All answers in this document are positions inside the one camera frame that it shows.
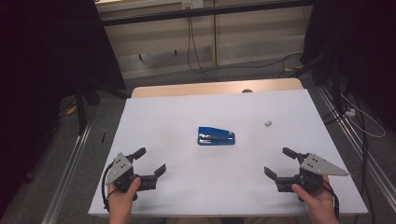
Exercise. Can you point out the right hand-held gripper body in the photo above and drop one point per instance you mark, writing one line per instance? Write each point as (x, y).
(314, 166)

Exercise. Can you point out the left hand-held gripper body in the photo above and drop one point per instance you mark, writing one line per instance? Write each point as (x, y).
(120, 168)

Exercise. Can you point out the black metal stand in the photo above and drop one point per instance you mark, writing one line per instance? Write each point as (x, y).
(81, 115)
(308, 67)

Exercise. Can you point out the blue stapler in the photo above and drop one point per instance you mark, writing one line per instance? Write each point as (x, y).
(215, 137)

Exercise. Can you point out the small silver staple block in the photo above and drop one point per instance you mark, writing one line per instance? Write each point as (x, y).
(268, 123)

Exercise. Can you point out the person's left hand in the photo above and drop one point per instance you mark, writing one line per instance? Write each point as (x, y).
(120, 202)

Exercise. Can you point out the dark round table grommet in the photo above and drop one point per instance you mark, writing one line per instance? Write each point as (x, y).
(247, 90)

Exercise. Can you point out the large white board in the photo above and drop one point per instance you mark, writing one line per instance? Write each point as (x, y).
(218, 186)

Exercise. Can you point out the black horizontal bar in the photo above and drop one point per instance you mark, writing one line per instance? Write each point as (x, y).
(202, 12)

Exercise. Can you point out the beige cabinet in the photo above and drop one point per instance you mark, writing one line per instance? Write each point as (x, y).
(249, 34)

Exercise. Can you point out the person's right hand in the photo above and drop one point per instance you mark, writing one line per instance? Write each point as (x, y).
(319, 202)

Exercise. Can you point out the aluminium floor rail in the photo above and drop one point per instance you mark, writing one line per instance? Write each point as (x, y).
(378, 174)
(67, 177)

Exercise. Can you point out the white power plug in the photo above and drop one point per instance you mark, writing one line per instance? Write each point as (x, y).
(350, 112)

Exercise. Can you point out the white wall socket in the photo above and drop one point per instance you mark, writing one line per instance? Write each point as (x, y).
(193, 3)

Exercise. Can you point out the black curtain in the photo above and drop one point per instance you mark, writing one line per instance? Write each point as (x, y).
(37, 62)
(367, 37)

